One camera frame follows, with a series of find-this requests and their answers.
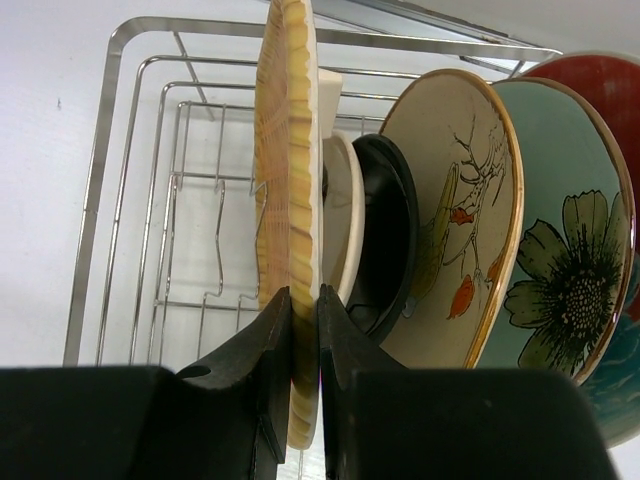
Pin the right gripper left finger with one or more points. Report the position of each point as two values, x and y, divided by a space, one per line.
222 417

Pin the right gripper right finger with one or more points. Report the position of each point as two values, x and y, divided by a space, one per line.
384 421

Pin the black round plate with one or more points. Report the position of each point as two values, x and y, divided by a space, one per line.
389 248

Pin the cream plate with black spot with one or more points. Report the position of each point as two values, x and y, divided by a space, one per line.
343 214

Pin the teal flower plate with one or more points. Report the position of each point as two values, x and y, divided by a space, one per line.
574 256

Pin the orange bamboo square plate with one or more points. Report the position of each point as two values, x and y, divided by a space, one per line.
288 171

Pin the beige bird pattern plate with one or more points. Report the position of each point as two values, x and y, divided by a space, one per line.
462 150

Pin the wire dish rack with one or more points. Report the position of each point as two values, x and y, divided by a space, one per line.
164 270

